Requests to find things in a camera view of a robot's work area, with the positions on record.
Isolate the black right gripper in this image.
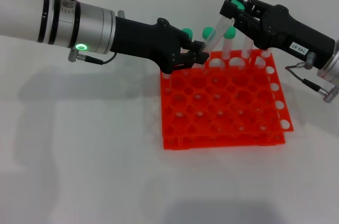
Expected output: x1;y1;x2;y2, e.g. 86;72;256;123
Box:
219;0;336;69

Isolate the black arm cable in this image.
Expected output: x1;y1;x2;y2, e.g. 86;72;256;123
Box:
68;48;118;65
284;52;339;101

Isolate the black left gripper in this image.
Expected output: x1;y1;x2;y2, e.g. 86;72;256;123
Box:
109;17;210;75

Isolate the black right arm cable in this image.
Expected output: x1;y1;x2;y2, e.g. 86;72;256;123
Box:
284;52;339;101

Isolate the orange plastic test tube rack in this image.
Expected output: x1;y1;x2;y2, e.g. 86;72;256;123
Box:
159;49;295;151

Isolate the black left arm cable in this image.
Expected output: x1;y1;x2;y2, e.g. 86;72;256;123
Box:
68;48;118;65

